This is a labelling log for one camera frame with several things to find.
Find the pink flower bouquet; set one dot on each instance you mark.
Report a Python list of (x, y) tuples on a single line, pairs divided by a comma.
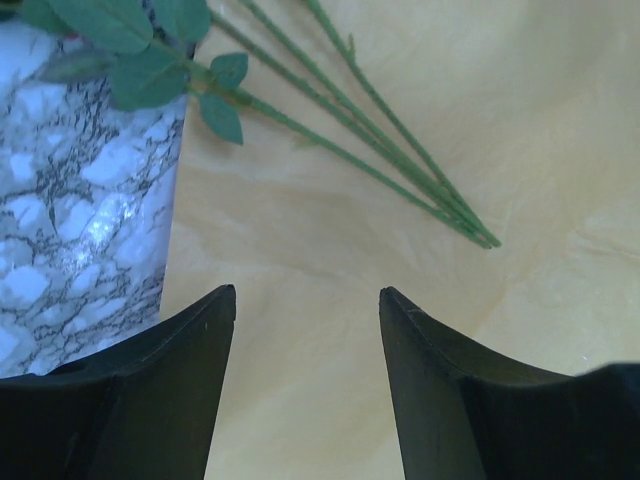
[(304, 65)]

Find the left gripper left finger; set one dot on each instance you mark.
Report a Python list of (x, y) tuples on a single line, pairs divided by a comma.
[(144, 408)]

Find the orange paper flower wrap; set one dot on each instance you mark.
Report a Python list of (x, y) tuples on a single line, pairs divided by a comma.
[(531, 108)]

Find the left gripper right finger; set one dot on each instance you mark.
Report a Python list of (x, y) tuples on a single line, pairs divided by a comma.
[(464, 411)]

